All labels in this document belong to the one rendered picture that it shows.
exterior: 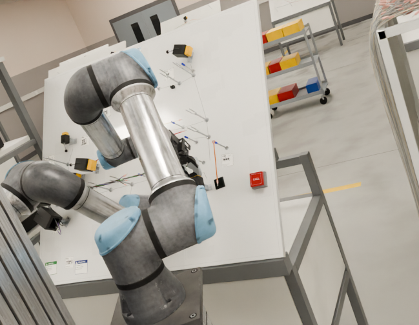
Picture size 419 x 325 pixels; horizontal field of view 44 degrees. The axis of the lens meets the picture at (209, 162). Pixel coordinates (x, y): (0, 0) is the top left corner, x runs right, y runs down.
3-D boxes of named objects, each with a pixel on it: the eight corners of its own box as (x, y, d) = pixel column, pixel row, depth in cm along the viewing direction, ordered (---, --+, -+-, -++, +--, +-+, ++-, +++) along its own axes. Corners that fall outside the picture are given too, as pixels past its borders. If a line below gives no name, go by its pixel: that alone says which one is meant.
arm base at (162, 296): (184, 313, 112) (166, 275, 109) (120, 335, 114) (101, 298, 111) (186, 277, 126) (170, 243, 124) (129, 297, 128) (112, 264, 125)
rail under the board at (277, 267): (289, 275, 179) (283, 260, 177) (44, 301, 234) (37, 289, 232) (293, 266, 183) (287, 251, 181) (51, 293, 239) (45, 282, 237)
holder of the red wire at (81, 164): (82, 162, 236) (64, 157, 227) (104, 163, 229) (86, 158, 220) (80, 173, 235) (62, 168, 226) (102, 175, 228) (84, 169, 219)
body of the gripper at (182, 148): (192, 146, 193) (173, 126, 185) (191, 164, 187) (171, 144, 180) (175, 153, 196) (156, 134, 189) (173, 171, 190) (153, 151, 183)
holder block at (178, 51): (175, 52, 222) (163, 43, 214) (197, 52, 216) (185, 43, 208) (173, 62, 221) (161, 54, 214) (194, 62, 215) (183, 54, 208)
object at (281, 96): (331, 93, 706) (306, 15, 675) (328, 104, 662) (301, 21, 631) (263, 113, 744) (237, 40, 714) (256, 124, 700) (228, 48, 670)
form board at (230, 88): (41, 287, 234) (38, 287, 233) (46, 80, 264) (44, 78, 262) (285, 257, 179) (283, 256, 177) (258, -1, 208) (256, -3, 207)
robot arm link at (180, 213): (166, 265, 119) (96, 82, 141) (226, 238, 120) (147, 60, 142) (155, 252, 108) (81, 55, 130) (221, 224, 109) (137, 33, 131)
